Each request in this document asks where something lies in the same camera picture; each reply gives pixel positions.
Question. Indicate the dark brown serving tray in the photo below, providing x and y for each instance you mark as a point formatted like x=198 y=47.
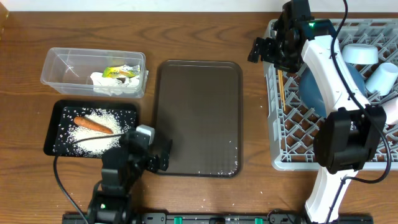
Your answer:
x=199 y=106

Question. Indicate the silver foil wrapper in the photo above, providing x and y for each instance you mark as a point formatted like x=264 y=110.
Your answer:
x=123 y=71

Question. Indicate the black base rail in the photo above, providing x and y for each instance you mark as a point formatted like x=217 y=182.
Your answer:
x=274 y=218

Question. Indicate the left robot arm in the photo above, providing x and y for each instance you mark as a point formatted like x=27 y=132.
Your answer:
x=122 y=167

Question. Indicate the pile of white rice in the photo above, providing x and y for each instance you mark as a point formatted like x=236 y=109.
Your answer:
x=93 y=137

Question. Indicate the white paper napkin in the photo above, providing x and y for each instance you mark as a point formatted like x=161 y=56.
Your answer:
x=114 y=86

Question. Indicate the large blue plate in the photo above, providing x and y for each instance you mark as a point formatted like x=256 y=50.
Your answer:
x=310 y=93

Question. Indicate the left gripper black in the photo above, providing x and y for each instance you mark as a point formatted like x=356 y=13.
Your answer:
x=165 y=159

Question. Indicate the grey dishwasher rack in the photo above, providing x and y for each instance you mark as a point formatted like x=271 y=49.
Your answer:
x=291 y=132

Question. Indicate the orange carrot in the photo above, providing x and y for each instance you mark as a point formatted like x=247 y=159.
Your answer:
x=89 y=124

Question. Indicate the light blue cup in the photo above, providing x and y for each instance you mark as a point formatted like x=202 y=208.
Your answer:
x=383 y=79

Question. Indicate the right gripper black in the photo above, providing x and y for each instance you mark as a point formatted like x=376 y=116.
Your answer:
x=256 y=50

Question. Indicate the black waste tray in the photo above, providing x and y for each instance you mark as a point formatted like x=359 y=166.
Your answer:
x=63 y=132

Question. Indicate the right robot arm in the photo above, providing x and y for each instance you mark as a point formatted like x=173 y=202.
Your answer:
x=352 y=130

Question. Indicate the clear plastic bin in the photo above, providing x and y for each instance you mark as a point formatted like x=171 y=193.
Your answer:
x=68 y=70

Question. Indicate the white pink cup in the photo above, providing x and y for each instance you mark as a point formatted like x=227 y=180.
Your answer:
x=391 y=109

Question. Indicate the small light blue bowl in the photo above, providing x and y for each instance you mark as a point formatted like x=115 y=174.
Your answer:
x=362 y=54

